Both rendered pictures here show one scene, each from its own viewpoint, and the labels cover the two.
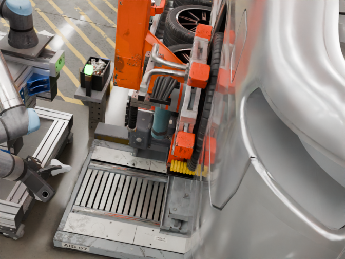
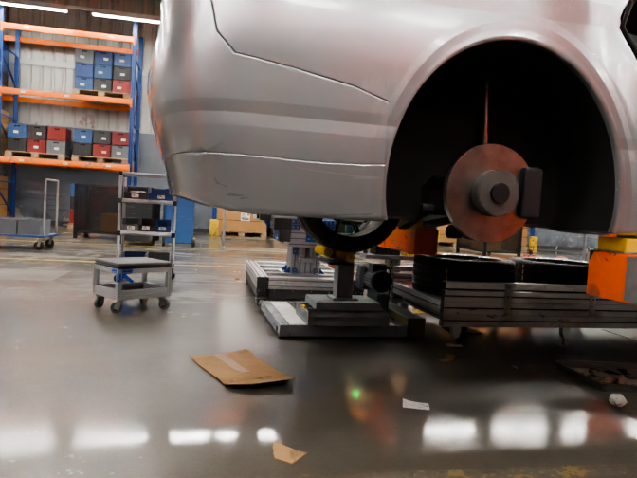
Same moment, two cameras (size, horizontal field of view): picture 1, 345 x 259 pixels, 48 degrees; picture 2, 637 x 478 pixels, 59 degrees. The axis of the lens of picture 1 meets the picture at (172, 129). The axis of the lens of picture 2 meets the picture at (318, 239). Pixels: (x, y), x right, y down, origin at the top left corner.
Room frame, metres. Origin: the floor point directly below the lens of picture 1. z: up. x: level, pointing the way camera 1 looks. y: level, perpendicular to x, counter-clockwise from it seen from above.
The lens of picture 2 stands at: (0.57, -3.53, 0.76)
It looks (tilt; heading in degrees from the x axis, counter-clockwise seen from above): 3 degrees down; 77
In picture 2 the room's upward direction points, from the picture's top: 3 degrees clockwise
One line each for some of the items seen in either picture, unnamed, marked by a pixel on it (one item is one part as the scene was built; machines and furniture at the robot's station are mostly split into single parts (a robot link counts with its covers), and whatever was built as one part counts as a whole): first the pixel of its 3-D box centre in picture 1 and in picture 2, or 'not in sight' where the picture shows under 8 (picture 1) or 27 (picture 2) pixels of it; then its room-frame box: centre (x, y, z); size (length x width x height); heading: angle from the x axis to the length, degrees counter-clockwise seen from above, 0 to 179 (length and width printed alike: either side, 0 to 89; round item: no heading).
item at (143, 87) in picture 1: (166, 74); not in sight; (1.38, 0.07, 1.03); 0.19 x 0.18 x 0.11; 91
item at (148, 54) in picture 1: (154, 58); not in sight; (1.65, 0.16, 0.93); 0.09 x 0.05 x 0.05; 91
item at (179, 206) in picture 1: (202, 179); (342, 283); (1.48, -0.22, 0.32); 0.40 x 0.30 x 0.28; 1
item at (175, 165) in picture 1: (194, 169); (323, 250); (1.36, -0.15, 0.51); 0.29 x 0.06 x 0.06; 91
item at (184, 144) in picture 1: (184, 145); not in sight; (1.16, -0.06, 0.85); 0.09 x 0.08 x 0.07; 1
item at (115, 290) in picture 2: not in sight; (132, 284); (0.17, 0.52, 0.17); 0.43 x 0.36 x 0.34; 35
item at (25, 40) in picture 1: (22, 33); not in sight; (1.73, 0.86, 0.87); 0.15 x 0.15 x 0.10
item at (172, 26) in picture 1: (202, 34); (556, 277); (3.07, -0.09, 0.39); 0.66 x 0.66 x 0.24
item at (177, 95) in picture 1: (174, 96); not in sight; (1.48, 0.02, 0.85); 0.21 x 0.14 x 0.14; 91
